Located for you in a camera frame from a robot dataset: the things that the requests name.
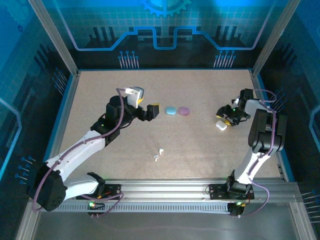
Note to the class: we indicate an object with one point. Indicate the black controller box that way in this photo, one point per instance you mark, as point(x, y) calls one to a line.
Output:
point(235, 211)
point(98, 207)

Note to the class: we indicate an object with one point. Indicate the blue earbud charging case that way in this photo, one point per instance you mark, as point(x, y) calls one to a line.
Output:
point(171, 110)

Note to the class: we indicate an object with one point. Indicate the aluminium lower frame rail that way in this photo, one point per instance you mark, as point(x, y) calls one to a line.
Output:
point(306, 231)
point(25, 231)

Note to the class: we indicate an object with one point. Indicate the white earbud charging case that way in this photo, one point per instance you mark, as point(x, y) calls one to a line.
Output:
point(221, 126)

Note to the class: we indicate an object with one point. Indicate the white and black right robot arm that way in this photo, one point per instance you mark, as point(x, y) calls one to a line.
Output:
point(253, 110)

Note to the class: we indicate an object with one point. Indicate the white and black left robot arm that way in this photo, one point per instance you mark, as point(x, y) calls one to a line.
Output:
point(75, 155)

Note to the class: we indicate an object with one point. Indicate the aluminium base beam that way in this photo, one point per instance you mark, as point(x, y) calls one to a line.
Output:
point(162, 188)

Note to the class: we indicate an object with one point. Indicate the purple earbud charging case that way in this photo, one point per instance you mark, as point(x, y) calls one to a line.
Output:
point(184, 111)

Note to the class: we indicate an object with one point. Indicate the aluminium frame post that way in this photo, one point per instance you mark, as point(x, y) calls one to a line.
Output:
point(56, 37)
point(274, 37)

